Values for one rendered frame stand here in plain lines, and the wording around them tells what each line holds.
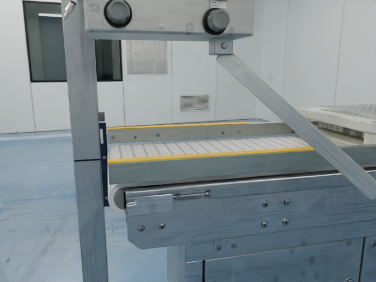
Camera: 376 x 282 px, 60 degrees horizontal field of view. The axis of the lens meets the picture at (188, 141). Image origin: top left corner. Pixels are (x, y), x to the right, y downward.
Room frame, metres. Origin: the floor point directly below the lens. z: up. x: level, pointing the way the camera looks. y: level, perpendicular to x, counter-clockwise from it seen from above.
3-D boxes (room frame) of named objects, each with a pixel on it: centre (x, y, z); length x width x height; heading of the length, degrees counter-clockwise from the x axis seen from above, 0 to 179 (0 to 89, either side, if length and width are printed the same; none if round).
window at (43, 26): (5.22, 1.73, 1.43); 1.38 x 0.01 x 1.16; 110
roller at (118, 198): (0.59, 0.13, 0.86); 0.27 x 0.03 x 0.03; 14
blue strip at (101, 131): (0.72, 0.19, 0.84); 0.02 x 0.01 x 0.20; 104
